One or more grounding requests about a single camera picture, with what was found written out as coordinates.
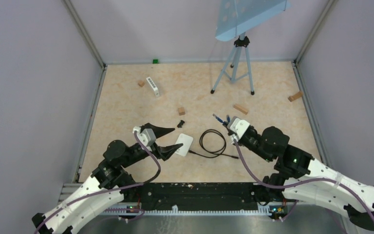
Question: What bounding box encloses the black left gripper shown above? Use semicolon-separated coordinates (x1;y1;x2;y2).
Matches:
121;122;184;168

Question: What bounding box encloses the white TP-Link switch box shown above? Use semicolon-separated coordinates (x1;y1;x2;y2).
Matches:
175;133;194;156

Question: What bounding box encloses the black ethernet cable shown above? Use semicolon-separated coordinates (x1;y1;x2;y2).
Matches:
188;129;239;159

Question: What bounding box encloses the long white network switch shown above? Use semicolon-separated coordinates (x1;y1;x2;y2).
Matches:
146;77;160;98

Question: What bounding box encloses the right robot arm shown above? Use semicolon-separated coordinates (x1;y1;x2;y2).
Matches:
228;120;374;231

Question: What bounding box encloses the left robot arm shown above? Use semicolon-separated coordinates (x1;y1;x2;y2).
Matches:
32;123;182;234

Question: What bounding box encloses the small black rubber part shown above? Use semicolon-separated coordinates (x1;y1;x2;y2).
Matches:
177;120;185;128

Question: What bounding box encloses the flat wooden plank block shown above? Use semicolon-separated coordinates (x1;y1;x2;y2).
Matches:
233;103;249;115

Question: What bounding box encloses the small wooden cube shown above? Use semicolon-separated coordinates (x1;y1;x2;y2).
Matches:
178;107;186;116

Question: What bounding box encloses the curved wooden block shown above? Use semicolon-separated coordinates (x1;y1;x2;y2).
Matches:
288;91;303;102

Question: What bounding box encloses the light blue tripod stand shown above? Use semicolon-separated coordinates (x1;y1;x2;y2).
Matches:
210;0;291;95

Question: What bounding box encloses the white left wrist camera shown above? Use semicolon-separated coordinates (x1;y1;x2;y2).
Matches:
132;127;156;148

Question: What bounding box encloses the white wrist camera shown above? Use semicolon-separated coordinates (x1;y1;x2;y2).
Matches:
132;127;156;148
227;116;250;144

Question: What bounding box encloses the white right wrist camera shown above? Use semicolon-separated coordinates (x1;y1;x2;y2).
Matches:
227;116;250;144

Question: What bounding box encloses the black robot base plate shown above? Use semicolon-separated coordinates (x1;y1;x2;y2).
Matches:
126;181;299;212

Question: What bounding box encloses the wooden cube near switch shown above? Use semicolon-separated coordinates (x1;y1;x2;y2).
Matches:
137;80;145;87

